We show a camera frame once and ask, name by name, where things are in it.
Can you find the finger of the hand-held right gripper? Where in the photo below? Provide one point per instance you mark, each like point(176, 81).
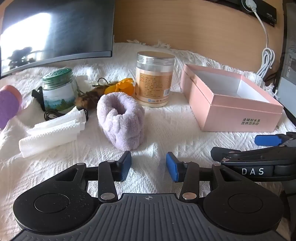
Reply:
point(233, 155)
point(266, 140)

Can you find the purple and pink sponge roll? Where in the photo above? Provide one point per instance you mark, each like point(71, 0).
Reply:
point(8, 104)

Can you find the lavender terry headband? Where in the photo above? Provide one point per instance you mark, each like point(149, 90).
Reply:
point(111, 120)

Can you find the clear plastic jar beige label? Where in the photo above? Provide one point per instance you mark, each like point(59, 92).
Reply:
point(155, 81)

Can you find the orange plush flower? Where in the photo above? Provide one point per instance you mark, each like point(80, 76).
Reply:
point(122, 87)

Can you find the white textured blanket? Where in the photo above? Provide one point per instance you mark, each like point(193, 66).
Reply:
point(161, 129)

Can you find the pink cardboard box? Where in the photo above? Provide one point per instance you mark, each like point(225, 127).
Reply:
point(231, 111)

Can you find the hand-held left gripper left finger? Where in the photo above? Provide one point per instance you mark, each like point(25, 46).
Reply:
point(126, 165)

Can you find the black curved monitor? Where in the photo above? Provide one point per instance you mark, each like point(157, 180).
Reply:
point(57, 30)

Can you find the green lid glass jar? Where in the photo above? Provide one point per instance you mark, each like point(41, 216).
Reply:
point(59, 92)

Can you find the black power strip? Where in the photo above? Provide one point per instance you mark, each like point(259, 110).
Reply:
point(266, 10)

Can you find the white paper tissue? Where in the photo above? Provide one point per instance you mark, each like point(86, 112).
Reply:
point(62, 121)
point(46, 140)

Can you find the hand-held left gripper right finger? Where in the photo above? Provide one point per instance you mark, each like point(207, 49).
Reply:
point(171, 166)

